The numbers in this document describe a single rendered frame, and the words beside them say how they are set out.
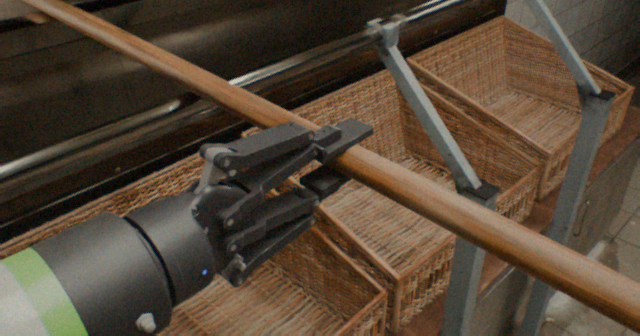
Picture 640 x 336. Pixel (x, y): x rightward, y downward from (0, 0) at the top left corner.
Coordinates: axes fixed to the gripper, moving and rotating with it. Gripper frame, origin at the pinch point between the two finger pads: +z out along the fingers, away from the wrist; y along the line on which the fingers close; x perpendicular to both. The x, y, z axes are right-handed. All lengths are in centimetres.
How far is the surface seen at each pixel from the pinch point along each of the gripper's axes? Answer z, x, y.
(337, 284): 25, -23, 52
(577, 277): -0.7, 22.8, -0.8
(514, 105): 137, -42, 60
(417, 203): -1.1, 9.9, -0.3
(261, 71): 10.2, -23.3, 1.8
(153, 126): -6.5, -22.7, 3.1
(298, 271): 25, -34, 56
